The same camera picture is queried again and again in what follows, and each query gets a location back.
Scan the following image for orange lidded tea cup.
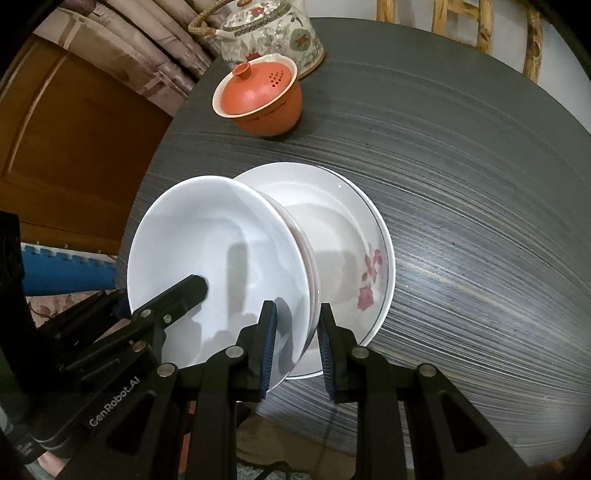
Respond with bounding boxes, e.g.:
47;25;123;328
212;53;303;137

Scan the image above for wide white pink-patterned bowl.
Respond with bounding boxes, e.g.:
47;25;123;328
127;176;320;388

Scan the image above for brown wooden door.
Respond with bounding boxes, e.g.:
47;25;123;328
1;35;172;255

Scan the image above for blue foam mat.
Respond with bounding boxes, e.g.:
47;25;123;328
21;243;115;296

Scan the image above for beige patterned curtain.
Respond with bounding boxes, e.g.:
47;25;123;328
34;0;221;116

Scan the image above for large white peony plate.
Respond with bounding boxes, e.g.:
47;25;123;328
337;177;396;346

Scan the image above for bamboo wooden chair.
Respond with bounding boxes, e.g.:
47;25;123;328
375;0;544;84

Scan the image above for floral ceramic teapot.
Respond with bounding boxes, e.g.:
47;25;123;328
188;0;325;78

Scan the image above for white plate pink flowers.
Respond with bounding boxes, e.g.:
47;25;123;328
325;168;396;346

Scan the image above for small white floral plate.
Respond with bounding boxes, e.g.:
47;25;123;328
232;161;392;380

